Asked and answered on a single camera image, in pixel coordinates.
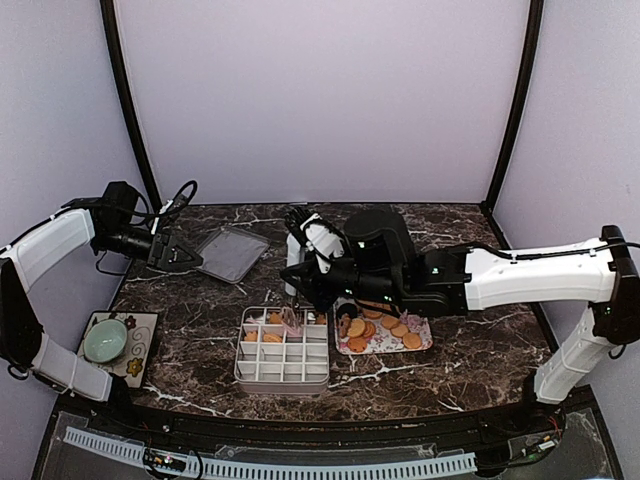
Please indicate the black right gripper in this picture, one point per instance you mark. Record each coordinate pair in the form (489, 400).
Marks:
(310, 284)

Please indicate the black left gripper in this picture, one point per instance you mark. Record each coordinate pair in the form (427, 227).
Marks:
(163, 261)

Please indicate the silver metal tongs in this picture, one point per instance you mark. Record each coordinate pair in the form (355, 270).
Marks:
(291, 311)

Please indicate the tan biscuit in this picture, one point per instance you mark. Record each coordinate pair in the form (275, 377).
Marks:
(272, 338)

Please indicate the silver divided cookie tin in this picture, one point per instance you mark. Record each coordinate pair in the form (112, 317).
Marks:
(297, 366)

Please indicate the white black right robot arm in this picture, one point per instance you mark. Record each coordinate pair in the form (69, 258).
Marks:
(372, 258)

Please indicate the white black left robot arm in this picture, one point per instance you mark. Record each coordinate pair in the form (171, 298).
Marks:
(55, 254)

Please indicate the black chocolate sandwich cookie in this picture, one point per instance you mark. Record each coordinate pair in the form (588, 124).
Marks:
(347, 309)

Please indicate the floral cookie tray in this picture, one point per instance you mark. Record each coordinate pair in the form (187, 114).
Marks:
(382, 325)

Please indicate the orange chip cookie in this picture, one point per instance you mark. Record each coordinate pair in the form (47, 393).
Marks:
(357, 344)

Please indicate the silver tin lid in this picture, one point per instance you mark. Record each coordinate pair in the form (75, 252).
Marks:
(229, 253)

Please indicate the round orange cookie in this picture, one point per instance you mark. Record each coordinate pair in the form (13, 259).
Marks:
(412, 340)

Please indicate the green ceramic cup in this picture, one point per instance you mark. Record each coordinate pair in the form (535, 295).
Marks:
(105, 341)

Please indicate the white slotted cable duct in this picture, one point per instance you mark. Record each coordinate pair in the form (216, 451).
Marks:
(165, 464)

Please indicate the left black frame post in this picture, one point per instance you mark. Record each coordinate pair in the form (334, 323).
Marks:
(128, 109)

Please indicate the black frame post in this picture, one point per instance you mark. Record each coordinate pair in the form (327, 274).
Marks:
(128, 109)
(516, 111)

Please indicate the right black frame post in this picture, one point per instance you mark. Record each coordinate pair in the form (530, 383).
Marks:
(516, 111)

